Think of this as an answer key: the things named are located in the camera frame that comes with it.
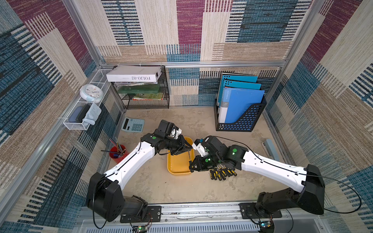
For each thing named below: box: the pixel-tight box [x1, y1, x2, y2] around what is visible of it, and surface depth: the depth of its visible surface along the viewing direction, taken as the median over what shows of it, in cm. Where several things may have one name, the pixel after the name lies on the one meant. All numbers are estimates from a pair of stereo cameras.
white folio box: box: [105, 65, 163, 83], surface depth 81 cm
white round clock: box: [79, 83, 104, 104], surface depth 76 cm
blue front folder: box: [218, 87, 265, 124], surface depth 93 cm
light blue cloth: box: [82, 102, 102, 128], surface depth 69 cm
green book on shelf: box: [117, 84, 161, 94], surface depth 97 cm
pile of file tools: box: [209, 164, 238, 182], surface depth 87 cm
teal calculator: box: [120, 116, 145, 133], surface depth 110 cm
